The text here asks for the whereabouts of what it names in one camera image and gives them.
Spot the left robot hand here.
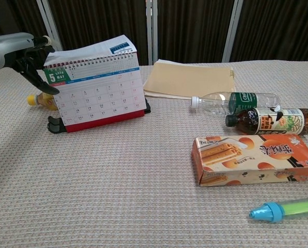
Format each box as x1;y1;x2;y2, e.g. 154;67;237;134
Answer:
0;32;60;95

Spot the spiral desk calendar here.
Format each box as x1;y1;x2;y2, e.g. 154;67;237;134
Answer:
43;35;147;134

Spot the dark folding screen panel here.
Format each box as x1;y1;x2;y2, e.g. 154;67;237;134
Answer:
41;0;154;67
230;0;308;63
0;0;64;52
152;0;245;64

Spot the yellow tea bottle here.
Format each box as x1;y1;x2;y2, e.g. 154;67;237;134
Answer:
26;90;59;111

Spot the beige woven tablecloth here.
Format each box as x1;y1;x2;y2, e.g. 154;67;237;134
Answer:
0;59;308;248

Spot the tan paper folder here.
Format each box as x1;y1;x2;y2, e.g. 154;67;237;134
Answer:
143;59;235;100

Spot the clear bottle green label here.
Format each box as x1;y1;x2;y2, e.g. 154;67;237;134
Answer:
190;90;282;116

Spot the orange egg roll box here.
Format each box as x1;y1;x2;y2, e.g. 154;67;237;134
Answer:
191;134;308;187

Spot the dark tea bottle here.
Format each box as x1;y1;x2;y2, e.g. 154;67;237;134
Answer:
225;107;308;137

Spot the green blue squirt toy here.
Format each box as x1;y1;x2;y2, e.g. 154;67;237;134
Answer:
249;196;308;223

